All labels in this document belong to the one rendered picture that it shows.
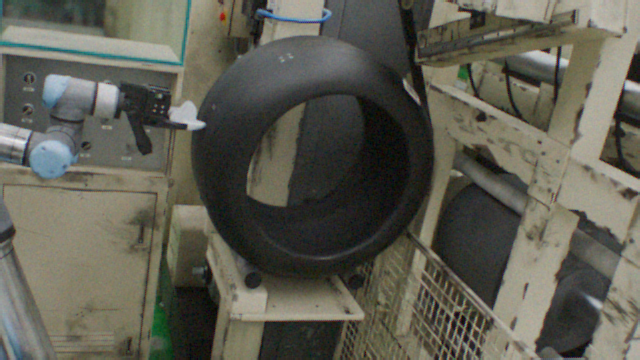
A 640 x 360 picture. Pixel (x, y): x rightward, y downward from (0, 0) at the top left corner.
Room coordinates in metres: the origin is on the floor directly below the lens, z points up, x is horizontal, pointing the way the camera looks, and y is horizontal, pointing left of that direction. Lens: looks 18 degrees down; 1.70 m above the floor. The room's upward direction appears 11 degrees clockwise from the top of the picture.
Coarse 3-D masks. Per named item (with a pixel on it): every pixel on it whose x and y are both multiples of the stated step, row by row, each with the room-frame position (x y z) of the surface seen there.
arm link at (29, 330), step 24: (0, 216) 0.82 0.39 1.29; (0, 240) 0.81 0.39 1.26; (0, 264) 0.81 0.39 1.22; (0, 288) 0.80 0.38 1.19; (24, 288) 0.83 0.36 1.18; (0, 312) 0.80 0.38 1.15; (24, 312) 0.81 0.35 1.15; (0, 336) 0.79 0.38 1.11; (24, 336) 0.81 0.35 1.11; (48, 336) 0.85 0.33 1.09
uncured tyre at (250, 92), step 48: (288, 48) 1.60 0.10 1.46; (336, 48) 1.58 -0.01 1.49; (240, 96) 1.48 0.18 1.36; (288, 96) 1.48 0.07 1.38; (384, 96) 1.56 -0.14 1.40; (192, 144) 1.62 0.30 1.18; (240, 144) 1.45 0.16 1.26; (384, 144) 1.88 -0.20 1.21; (432, 144) 1.65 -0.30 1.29; (240, 192) 1.45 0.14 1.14; (336, 192) 1.85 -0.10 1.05; (384, 192) 1.82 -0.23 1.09; (240, 240) 1.47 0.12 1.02; (288, 240) 1.76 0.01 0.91; (336, 240) 1.75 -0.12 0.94; (384, 240) 1.59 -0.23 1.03
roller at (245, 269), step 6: (234, 252) 1.62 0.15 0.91; (234, 258) 1.61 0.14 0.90; (240, 258) 1.58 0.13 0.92; (240, 264) 1.56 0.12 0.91; (246, 264) 1.54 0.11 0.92; (240, 270) 1.54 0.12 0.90; (246, 270) 1.52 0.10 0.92; (252, 270) 1.51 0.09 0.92; (258, 270) 1.54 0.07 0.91; (246, 276) 1.50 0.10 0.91; (252, 276) 1.50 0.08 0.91; (258, 276) 1.50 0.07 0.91; (246, 282) 1.49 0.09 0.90; (252, 282) 1.50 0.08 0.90; (258, 282) 1.50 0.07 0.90; (252, 288) 1.50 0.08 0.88
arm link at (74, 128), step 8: (48, 120) 1.41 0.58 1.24; (56, 120) 1.40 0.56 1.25; (64, 120) 1.40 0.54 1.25; (72, 120) 1.40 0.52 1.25; (80, 120) 1.42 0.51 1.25; (48, 128) 1.40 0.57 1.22; (56, 128) 1.37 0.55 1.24; (64, 128) 1.38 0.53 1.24; (72, 128) 1.40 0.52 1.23; (80, 128) 1.42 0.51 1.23; (72, 136) 1.37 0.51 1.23; (80, 136) 1.43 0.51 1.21; (72, 160) 1.42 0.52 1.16
